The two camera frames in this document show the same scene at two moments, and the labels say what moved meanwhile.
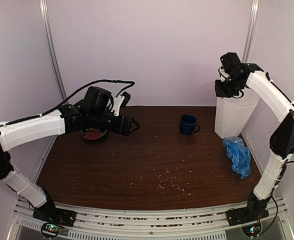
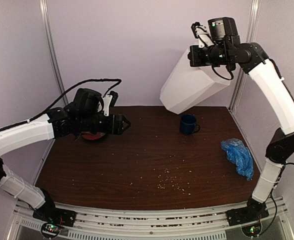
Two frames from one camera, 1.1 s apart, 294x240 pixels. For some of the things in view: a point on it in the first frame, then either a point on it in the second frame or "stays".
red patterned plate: (93, 133) stays
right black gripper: (220, 91) to (195, 60)
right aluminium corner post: (251, 31) stays
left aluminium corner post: (44, 12) stays
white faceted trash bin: (233, 114) to (190, 86)
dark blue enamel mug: (188, 125) stays
